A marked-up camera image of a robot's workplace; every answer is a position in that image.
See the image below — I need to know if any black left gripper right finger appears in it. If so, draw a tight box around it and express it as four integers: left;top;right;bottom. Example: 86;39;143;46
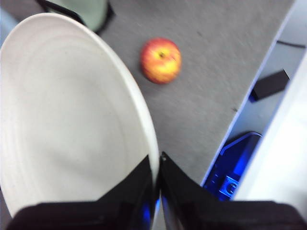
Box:
160;150;307;230

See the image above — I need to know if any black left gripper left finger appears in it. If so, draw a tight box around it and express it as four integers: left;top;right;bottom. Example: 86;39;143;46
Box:
6;155;158;230

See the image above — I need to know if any cream yellow plate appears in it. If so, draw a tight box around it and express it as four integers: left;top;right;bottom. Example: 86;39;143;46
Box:
0;12;160;219

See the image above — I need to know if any red yellow apple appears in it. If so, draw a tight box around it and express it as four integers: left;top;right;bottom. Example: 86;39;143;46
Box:
140;37;182;85

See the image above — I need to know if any black plate rack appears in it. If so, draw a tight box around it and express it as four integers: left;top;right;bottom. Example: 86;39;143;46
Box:
35;0;116;34

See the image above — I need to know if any green plate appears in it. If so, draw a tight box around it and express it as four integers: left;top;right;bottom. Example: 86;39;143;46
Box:
49;0;107;33

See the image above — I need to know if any black rectangular block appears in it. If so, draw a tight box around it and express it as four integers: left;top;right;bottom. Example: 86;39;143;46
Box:
250;69;291;103

